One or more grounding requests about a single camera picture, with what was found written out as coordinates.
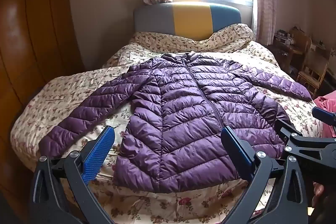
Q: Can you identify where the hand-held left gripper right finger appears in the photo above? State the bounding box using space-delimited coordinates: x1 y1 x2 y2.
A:
220 126 308 224

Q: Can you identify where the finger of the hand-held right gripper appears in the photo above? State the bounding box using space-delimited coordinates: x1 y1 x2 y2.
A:
274 118 304 147
312 107 336 127

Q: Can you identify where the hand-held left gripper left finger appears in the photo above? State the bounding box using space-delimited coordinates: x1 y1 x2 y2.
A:
31 125 116 224

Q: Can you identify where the purple quilted down jacket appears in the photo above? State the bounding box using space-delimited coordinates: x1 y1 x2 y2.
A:
39 52 313 193

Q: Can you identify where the person's right hand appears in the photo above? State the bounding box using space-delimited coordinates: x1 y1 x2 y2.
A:
312 182 330 210

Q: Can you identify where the pink cloth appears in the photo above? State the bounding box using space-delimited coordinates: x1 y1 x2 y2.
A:
314 93 336 138

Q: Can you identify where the wooden chair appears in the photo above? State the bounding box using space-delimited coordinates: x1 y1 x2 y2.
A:
290 27 332 98

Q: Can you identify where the floral quilted bedspread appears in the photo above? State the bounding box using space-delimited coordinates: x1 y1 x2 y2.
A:
10 39 324 224

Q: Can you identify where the cluttered wooden desk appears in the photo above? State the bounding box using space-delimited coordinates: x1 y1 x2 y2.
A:
273 28 310 75

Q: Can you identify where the floral pillow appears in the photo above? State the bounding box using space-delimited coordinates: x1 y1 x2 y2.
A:
129 23 255 54

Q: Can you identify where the wooden wardrobe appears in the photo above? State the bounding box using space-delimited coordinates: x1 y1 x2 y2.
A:
0 0 86 169

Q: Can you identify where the grey yellow teal headboard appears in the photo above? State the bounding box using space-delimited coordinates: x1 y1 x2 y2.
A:
133 2 242 38

